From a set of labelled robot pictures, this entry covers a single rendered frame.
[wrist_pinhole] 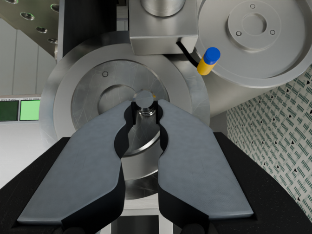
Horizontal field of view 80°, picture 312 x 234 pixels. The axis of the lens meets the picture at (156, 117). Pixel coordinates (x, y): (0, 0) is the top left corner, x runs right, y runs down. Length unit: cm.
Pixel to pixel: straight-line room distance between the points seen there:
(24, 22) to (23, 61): 167
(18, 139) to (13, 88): 154
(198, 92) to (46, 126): 13
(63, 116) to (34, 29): 36
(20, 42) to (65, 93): 209
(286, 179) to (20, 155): 56
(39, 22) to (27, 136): 28
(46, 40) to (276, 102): 49
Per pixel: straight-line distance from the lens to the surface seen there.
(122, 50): 17
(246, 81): 18
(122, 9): 62
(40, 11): 46
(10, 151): 62
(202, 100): 17
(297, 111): 25
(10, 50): 226
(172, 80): 16
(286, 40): 22
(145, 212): 52
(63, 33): 21
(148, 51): 16
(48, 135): 18
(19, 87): 210
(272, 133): 29
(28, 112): 59
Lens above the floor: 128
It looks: 8 degrees down
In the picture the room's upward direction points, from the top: 178 degrees clockwise
